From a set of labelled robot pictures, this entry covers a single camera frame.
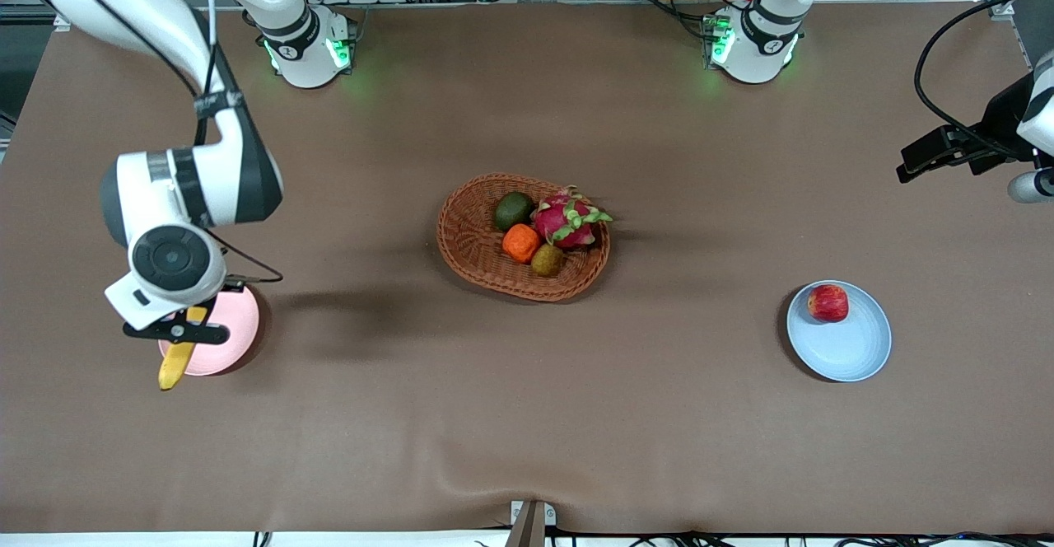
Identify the pink round plate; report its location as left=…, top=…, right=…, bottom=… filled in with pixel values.
left=158, top=285, right=260, bottom=376

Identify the red apple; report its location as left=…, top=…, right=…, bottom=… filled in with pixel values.
left=807, top=283, right=850, bottom=323

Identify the yellow banana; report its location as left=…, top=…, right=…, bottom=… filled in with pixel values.
left=158, top=306, right=209, bottom=391

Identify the blue round plate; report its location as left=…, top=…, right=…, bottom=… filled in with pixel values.
left=786, top=281, right=893, bottom=383

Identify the orange tangerine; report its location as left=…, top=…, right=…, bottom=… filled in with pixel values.
left=501, top=223, right=542, bottom=264

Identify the brown table cover mat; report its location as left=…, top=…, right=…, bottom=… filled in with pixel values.
left=0, top=0, right=1054, bottom=535

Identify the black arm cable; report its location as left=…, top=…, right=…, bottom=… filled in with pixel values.
left=41, top=0, right=285, bottom=286
left=914, top=0, right=1054, bottom=161

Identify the green avocado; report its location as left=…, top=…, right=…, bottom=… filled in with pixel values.
left=493, top=192, right=536, bottom=232

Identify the brown kiwi fruit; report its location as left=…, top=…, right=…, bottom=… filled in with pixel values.
left=530, top=243, right=566, bottom=278

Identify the pink dragon fruit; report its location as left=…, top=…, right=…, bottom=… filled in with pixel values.
left=531, top=186, right=614, bottom=251

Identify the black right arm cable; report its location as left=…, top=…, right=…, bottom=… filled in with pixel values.
left=41, top=0, right=285, bottom=286

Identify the brown wicker basket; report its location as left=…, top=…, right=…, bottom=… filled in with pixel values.
left=436, top=172, right=612, bottom=302

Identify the metal bracket with post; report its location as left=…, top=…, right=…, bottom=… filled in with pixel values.
left=504, top=499, right=558, bottom=547

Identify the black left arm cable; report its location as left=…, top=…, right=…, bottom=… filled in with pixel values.
left=914, top=0, right=1054, bottom=161

